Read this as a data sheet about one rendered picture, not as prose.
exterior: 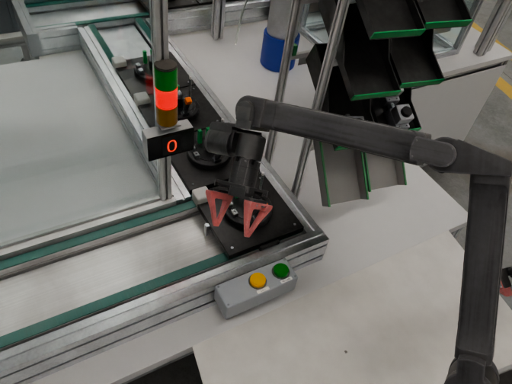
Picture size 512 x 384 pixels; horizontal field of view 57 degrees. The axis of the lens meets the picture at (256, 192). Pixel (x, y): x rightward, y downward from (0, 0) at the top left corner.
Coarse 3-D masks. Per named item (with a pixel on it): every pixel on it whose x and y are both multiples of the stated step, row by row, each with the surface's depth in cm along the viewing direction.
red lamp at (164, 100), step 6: (156, 90) 105; (174, 90) 106; (156, 96) 107; (162, 96) 105; (168, 96) 105; (174, 96) 107; (156, 102) 108; (162, 102) 107; (168, 102) 107; (174, 102) 108; (162, 108) 108; (168, 108) 108
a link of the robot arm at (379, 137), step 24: (264, 120) 92; (288, 120) 91; (312, 120) 88; (336, 120) 86; (360, 120) 84; (336, 144) 87; (360, 144) 84; (384, 144) 82; (408, 144) 79; (432, 144) 75
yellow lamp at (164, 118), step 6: (156, 108) 109; (174, 108) 109; (156, 114) 111; (162, 114) 109; (168, 114) 109; (174, 114) 110; (156, 120) 113; (162, 120) 110; (168, 120) 110; (174, 120) 112; (168, 126) 112
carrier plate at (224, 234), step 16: (272, 192) 142; (208, 208) 134; (272, 208) 137; (288, 208) 138; (224, 224) 131; (272, 224) 133; (288, 224) 134; (224, 240) 127; (240, 240) 128; (256, 240) 128; (272, 240) 130
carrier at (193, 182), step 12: (204, 132) 157; (204, 144) 150; (180, 156) 148; (192, 156) 145; (204, 156) 146; (228, 156) 147; (180, 168) 144; (192, 168) 145; (204, 168) 145; (216, 168) 145; (228, 168) 146; (192, 180) 141; (204, 180) 142; (228, 180) 144
